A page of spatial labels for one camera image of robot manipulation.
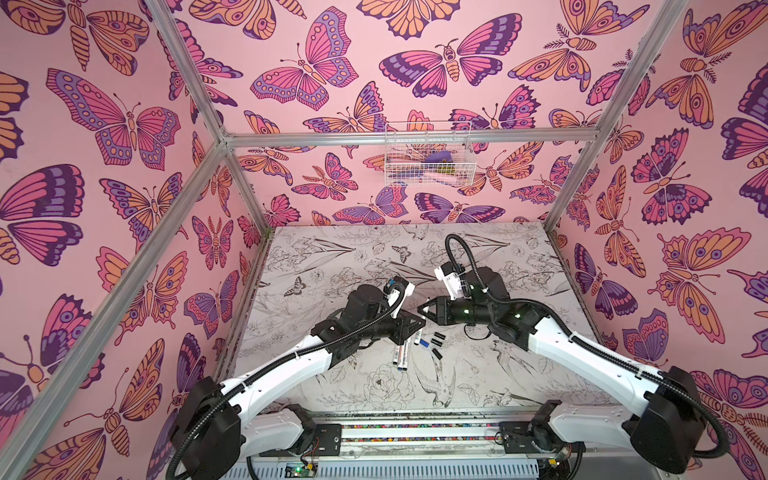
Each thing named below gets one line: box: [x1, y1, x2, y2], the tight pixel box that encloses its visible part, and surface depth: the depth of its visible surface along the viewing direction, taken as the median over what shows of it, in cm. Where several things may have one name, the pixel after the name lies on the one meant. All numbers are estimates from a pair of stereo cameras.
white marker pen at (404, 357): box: [402, 343, 408, 371], surface depth 88 cm
